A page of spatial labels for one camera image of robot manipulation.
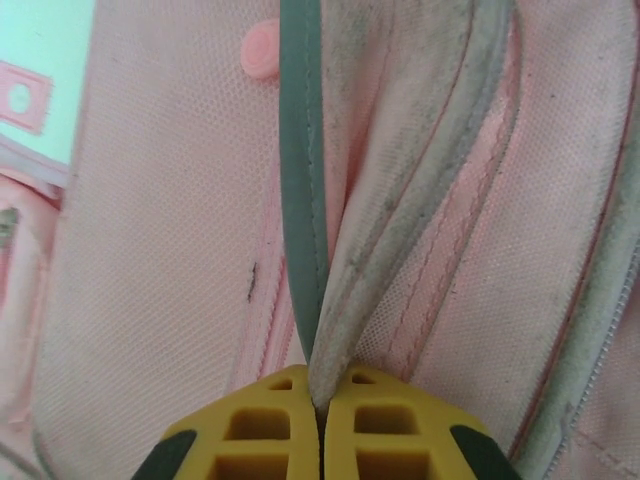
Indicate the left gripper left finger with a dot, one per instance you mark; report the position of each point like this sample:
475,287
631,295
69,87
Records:
250,440

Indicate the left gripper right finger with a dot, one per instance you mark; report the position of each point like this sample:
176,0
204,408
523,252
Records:
390,440

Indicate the pink student backpack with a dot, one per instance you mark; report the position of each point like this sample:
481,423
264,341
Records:
150,200

